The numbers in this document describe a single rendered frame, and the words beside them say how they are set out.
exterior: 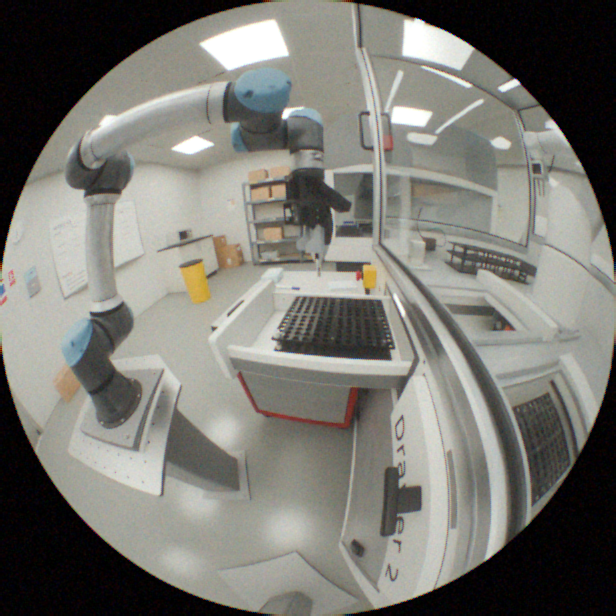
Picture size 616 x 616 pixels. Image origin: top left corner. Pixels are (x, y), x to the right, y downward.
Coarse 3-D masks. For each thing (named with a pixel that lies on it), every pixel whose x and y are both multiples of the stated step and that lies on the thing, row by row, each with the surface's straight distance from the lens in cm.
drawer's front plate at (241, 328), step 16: (272, 288) 53; (256, 304) 44; (272, 304) 53; (240, 320) 39; (256, 320) 45; (224, 336) 35; (240, 336) 39; (256, 336) 46; (224, 352) 35; (224, 368) 37
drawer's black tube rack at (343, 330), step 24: (312, 312) 40; (336, 312) 39; (360, 312) 40; (384, 312) 41; (288, 336) 33; (312, 336) 32; (336, 336) 33; (360, 336) 33; (384, 336) 34; (384, 360) 34
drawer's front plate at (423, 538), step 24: (408, 384) 26; (408, 408) 26; (432, 408) 23; (408, 432) 25; (432, 432) 21; (408, 456) 25; (432, 456) 20; (408, 480) 25; (432, 480) 20; (432, 504) 20; (408, 528) 24; (432, 528) 20; (408, 552) 24; (432, 552) 21; (384, 576) 30; (408, 576) 24; (432, 576) 22
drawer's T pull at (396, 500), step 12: (396, 468) 21; (384, 480) 21; (396, 480) 20; (384, 492) 21; (396, 492) 20; (408, 492) 21; (420, 492) 21; (384, 504) 20; (396, 504) 20; (408, 504) 21; (420, 504) 21; (384, 516) 20; (396, 516) 20; (384, 528) 20
